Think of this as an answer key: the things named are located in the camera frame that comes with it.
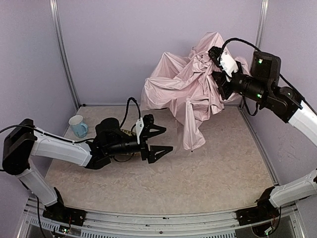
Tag pink and black umbrella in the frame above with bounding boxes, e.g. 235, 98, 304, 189
141, 32, 241, 150

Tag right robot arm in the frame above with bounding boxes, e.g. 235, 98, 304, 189
208, 38, 317, 216

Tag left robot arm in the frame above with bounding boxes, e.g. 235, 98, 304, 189
2, 114, 173, 214

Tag woven bamboo tray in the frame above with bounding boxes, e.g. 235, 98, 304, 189
121, 129, 136, 157

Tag light blue enamel mug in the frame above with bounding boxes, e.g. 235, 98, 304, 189
68, 115, 88, 138

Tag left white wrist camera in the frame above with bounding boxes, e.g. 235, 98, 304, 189
135, 117, 144, 144

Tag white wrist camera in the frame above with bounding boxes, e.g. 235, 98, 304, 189
218, 51, 238, 78
135, 117, 144, 144

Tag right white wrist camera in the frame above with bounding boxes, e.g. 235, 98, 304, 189
218, 51, 238, 78

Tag right aluminium corner post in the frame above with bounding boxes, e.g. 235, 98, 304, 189
255, 0, 269, 49

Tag aluminium corner post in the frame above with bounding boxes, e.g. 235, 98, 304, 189
50, 0, 81, 110
255, 0, 269, 49

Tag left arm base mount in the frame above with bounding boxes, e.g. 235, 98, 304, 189
43, 207, 87, 227

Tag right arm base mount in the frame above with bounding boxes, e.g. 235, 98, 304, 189
236, 206, 279, 226

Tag aluminium front rail frame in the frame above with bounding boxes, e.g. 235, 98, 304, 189
14, 196, 307, 238

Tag left aluminium corner post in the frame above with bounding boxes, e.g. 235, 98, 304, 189
50, 0, 81, 110

